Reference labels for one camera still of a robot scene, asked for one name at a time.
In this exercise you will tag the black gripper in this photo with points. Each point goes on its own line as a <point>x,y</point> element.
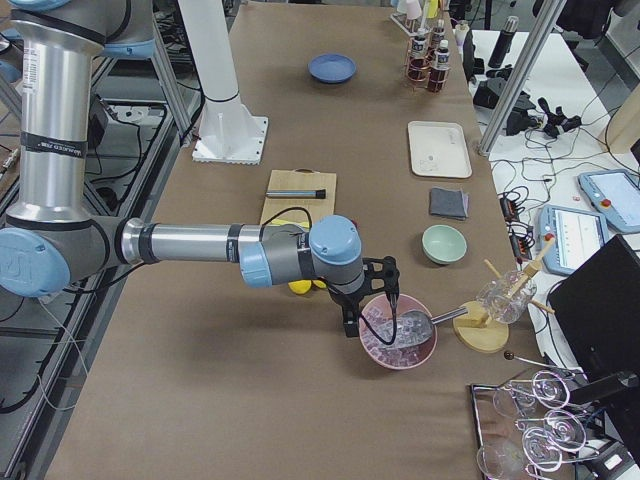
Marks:
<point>349,323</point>

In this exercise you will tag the blue round plate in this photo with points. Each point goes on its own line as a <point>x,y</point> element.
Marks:
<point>332,68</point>

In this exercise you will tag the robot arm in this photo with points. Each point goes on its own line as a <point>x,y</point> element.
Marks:
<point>51,241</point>

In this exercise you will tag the pink ice bowl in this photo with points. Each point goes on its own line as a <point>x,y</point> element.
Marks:
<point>410,349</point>

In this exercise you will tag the metal ice scoop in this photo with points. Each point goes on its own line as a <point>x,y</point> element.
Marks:
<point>416,327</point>

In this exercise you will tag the yellow lemon near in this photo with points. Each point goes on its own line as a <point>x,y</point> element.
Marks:
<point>300,287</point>

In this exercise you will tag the wooden cup tree stand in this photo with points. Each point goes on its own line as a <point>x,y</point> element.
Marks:
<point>477,330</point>

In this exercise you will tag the mint green bowl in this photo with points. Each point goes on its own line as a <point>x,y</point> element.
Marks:
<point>443,244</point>

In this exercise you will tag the yellow plastic knife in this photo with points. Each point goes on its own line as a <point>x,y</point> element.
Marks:
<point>281,222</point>

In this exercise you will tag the steel muddler black tip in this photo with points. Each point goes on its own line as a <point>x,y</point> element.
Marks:
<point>297,194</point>

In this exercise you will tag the grey folded cloth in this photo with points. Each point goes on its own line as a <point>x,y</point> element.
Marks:
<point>448,203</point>

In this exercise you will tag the glass mug on stand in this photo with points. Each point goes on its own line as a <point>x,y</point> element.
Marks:
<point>504,308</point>

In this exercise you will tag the cream rabbit tray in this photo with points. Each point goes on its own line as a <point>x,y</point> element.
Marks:
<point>438,149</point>

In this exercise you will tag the wine glass rack tray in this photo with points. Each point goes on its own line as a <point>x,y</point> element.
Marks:
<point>548,421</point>

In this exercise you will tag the teach pendant near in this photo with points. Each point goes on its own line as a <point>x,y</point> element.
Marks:
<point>576,235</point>

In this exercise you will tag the teach pendant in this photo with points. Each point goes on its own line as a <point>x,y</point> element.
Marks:
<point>615,194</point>
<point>576,235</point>

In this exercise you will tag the black laptop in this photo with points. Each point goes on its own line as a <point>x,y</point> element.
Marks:
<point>597,308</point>

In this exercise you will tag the tea bottle front middle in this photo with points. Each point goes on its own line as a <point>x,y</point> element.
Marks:
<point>440,67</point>

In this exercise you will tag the tea bottle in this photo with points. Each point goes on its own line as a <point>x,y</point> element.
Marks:
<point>438,36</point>
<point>440,67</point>
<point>416,67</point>

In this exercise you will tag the tea bottle back right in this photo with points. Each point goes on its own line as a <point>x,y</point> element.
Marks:
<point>416,67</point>

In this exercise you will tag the teach pendant far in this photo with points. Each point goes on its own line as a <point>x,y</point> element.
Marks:
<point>615,194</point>

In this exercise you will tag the tea bottle back left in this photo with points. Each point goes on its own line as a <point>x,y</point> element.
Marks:
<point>438,36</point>

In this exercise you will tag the white cup rack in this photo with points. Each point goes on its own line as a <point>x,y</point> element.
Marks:
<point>432,10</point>

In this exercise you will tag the black thermos bottle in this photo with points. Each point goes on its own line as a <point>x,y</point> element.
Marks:
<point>503,42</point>

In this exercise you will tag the pink cup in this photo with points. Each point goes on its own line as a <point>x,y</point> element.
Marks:
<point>411,8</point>

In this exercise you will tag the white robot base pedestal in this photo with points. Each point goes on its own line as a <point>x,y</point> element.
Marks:
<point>228,132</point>

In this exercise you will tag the copper wire bottle rack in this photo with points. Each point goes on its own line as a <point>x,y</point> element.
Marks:
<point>425,84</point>

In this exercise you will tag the aluminium frame post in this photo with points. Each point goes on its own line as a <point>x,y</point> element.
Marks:
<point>536,39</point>

